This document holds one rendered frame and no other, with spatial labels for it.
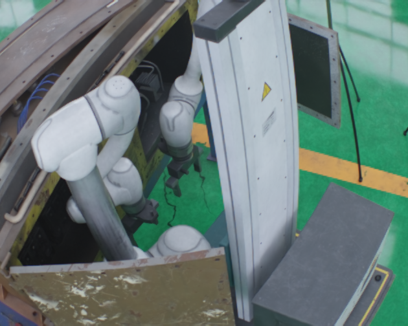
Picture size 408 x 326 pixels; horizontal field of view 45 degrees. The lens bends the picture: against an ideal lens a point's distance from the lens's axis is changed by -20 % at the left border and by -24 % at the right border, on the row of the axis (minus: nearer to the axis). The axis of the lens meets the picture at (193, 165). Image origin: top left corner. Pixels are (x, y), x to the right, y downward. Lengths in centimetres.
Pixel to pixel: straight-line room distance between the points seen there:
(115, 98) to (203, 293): 61
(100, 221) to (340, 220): 84
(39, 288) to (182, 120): 85
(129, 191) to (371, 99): 213
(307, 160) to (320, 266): 145
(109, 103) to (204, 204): 177
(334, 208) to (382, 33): 262
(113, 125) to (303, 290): 82
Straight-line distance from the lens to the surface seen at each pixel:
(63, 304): 175
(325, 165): 324
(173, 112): 205
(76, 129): 140
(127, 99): 141
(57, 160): 142
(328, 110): 247
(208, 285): 162
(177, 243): 179
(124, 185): 193
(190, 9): 240
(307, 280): 185
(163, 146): 224
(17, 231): 167
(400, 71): 403
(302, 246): 192
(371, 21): 455
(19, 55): 214
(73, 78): 188
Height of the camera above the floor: 247
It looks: 49 degrees down
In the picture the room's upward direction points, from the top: 12 degrees counter-clockwise
